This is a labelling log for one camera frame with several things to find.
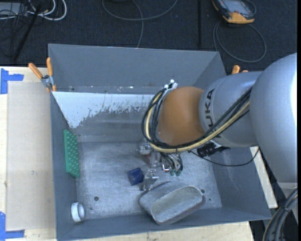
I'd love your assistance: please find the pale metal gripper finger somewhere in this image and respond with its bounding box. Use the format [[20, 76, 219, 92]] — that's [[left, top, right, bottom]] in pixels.
[[139, 178, 153, 192], [146, 169, 160, 183]]

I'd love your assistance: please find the blue cube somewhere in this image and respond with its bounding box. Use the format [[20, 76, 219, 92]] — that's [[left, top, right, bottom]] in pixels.
[[127, 167, 144, 186]]

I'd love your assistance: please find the clear plastic container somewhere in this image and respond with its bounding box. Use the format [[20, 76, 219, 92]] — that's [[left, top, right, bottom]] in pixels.
[[138, 182, 207, 226]]

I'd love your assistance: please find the grey metal bin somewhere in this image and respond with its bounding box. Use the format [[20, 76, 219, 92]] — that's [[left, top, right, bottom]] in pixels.
[[47, 43, 272, 241]]

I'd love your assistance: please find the dark green flat block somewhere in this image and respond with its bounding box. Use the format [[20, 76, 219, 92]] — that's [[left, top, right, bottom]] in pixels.
[[63, 129, 81, 179]]

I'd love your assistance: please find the pale wood board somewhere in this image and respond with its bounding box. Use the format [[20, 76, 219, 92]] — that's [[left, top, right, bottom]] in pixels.
[[5, 81, 57, 232]]

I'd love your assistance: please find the black cylinder on white bracket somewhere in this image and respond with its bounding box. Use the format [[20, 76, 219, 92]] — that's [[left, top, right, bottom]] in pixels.
[[196, 140, 231, 158]]

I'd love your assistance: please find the white ring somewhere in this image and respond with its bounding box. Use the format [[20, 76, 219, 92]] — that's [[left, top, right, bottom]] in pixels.
[[70, 201, 86, 223]]

